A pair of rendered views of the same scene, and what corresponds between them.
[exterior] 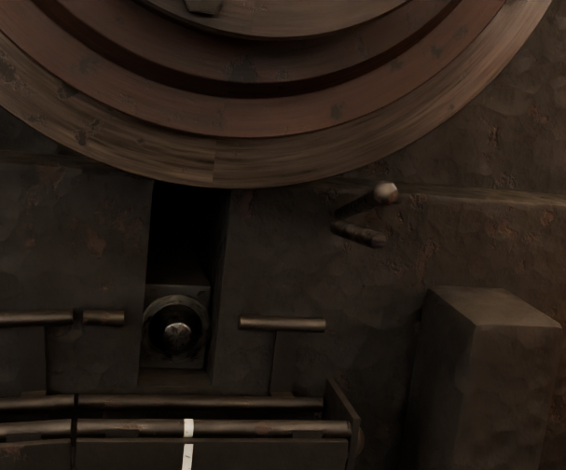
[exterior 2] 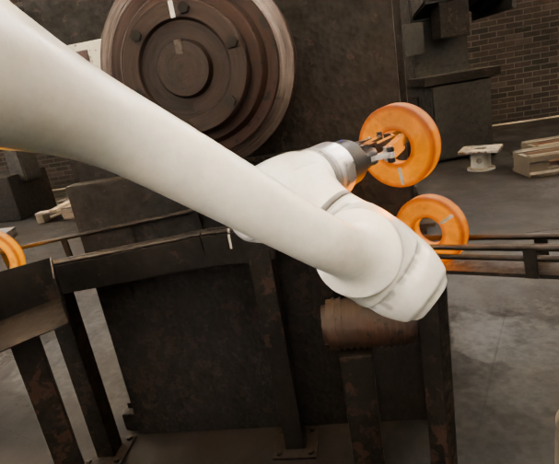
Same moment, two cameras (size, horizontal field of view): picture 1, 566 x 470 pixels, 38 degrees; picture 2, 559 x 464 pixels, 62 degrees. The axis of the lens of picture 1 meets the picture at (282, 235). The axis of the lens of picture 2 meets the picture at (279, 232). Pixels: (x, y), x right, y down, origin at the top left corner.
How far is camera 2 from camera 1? 0.75 m
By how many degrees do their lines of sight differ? 23
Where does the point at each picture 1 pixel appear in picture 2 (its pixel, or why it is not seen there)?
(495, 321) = not seen: hidden behind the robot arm
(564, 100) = (343, 110)
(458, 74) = (270, 121)
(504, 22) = (279, 104)
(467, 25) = (264, 109)
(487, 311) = not seen: hidden behind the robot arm
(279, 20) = (203, 127)
